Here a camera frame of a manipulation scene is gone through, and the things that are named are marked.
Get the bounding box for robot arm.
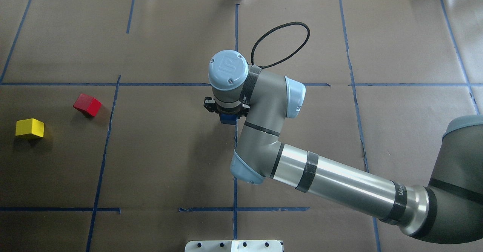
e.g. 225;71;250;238
204;49;482;245

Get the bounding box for black braided cable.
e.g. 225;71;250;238
251;22;311;69

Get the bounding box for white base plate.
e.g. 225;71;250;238
184;240;285;252

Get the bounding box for blue wooden block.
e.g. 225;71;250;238
220;114;238;125

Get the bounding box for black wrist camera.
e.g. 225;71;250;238
203;96;216;112

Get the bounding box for red wooden block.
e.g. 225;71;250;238
73;93;102;117

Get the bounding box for yellow wooden block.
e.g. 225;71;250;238
15;118;45;140

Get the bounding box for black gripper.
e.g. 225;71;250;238
215;100;246;117

